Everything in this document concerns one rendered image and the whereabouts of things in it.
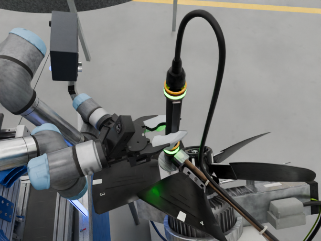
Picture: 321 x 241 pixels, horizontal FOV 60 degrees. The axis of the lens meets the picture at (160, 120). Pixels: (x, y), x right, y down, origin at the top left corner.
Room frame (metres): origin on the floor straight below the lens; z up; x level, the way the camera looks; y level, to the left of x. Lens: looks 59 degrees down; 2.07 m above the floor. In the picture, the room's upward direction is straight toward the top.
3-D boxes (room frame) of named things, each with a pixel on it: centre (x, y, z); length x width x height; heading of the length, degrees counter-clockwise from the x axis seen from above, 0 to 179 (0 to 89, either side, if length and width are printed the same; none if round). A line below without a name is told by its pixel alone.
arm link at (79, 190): (0.25, 0.24, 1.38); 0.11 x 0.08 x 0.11; 34
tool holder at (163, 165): (0.33, -0.04, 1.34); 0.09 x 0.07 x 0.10; 44
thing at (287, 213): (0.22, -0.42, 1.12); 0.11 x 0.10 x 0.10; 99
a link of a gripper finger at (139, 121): (0.33, 0.04, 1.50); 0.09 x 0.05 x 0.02; 118
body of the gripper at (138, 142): (0.29, 0.09, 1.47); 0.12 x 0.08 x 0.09; 109
